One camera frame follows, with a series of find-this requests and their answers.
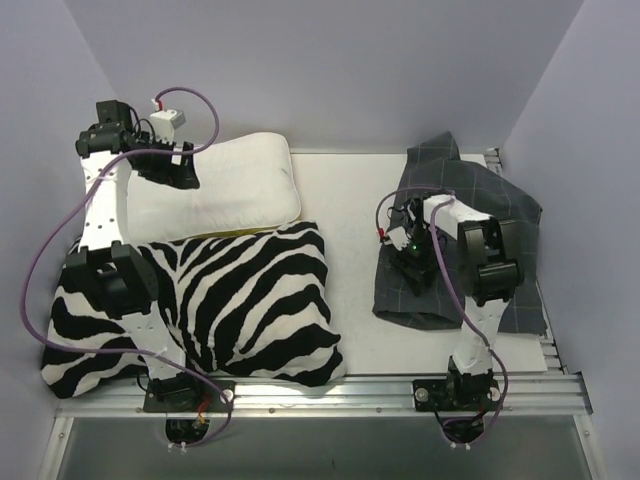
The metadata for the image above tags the white pillow with yellow edge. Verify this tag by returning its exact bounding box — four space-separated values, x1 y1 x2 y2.
128 132 301 243

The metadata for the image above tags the dark grey checked pillowcase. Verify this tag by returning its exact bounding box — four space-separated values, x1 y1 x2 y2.
372 131 547 335

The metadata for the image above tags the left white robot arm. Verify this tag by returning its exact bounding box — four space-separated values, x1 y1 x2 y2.
65 100 202 411

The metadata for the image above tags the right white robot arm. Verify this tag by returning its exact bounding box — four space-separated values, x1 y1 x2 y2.
380 193 524 409

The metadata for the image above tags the zebra striped cushion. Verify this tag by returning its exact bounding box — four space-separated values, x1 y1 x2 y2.
40 220 347 399

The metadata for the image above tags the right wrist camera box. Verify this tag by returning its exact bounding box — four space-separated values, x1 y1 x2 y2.
382 227 411 251

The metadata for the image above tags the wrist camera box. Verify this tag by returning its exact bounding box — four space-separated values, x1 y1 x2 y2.
149 109 186 142
382 227 411 251

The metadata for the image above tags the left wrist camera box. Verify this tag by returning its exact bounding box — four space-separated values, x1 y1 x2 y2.
149 109 186 142

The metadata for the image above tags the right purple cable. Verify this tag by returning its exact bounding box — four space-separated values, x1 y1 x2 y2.
375 187 509 446

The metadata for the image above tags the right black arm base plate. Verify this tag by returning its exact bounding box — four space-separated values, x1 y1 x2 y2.
412 379 501 413

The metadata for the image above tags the aluminium rail frame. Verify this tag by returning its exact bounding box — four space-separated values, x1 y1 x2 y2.
44 153 594 479

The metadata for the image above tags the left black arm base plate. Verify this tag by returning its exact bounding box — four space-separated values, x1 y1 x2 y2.
142 380 236 413

